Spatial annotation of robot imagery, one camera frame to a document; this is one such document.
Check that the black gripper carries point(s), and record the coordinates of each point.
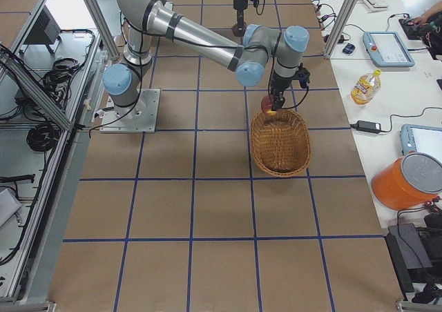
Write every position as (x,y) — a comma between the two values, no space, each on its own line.
(239,3)
(278,85)

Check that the red apple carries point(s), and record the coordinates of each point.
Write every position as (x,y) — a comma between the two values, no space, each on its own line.
(267,105)

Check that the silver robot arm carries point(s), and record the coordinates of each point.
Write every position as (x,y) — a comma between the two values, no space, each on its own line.
(151,18)
(240,4)

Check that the woven wicker basket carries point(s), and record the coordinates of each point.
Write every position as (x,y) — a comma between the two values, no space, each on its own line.
(280,143)

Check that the operator hand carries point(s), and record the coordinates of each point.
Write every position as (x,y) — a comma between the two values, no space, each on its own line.
(422,19)

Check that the small dark blue pouch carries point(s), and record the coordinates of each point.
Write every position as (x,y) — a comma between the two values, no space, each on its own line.
(349,49)

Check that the yellow juice bottle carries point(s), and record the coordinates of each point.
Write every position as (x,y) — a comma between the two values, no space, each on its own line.
(366,87)

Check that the black power adapter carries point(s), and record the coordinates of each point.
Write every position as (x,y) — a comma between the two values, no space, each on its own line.
(367,127)

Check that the blue teach pendant far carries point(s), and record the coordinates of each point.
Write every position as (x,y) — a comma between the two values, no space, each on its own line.
(387,50)

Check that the blue teach pendant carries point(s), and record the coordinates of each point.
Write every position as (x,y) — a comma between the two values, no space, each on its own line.
(387,50)
(421,139)

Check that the white keyboard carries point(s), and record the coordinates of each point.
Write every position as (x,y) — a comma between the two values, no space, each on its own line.
(376,5)

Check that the blue teach pendant near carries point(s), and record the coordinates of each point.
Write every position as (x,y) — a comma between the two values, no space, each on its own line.
(421,139)

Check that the black joystick controller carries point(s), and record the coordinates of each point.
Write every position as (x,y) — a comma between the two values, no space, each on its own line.
(412,30)

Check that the orange bucket with grey lid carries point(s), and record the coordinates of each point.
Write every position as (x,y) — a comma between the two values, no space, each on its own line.
(412,179)

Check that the grey control box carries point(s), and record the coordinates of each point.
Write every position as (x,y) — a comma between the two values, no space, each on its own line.
(45,32)

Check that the black electronics box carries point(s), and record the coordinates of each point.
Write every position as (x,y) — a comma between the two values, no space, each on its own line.
(409,257)

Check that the aluminium frame post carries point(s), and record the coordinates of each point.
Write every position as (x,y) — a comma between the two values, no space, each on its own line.
(337,30)

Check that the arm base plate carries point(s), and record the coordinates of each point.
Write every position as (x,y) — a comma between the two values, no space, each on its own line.
(141,119)

